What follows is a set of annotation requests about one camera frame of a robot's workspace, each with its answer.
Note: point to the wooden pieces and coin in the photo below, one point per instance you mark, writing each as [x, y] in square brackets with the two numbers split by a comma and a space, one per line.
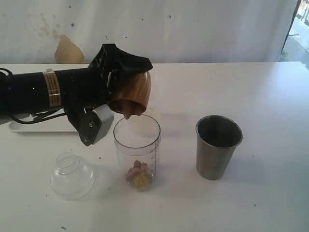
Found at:
[138, 176]

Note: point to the frosted translucent plastic cup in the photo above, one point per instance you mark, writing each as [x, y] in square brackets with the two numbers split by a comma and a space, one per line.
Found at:
[153, 121]

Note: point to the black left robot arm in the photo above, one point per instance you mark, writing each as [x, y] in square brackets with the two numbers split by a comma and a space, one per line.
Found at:
[44, 93]

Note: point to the stainless steel cup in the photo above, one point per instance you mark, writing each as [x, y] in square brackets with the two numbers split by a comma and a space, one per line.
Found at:
[217, 139]

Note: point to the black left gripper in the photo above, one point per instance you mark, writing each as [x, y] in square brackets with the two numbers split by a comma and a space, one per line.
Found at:
[91, 86]

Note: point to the white rectangular plastic tray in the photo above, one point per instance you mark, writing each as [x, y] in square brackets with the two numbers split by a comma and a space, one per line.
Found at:
[60, 124]

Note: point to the clear plastic dome lid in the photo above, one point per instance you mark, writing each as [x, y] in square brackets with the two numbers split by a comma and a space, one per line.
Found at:
[72, 176]

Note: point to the brown wooden cup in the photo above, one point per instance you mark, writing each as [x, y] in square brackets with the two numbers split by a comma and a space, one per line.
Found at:
[132, 95]

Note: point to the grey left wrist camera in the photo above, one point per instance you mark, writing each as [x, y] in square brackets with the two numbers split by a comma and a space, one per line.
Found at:
[95, 124]

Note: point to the clear measuring cup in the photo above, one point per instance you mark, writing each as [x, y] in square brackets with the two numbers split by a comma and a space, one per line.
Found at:
[132, 144]

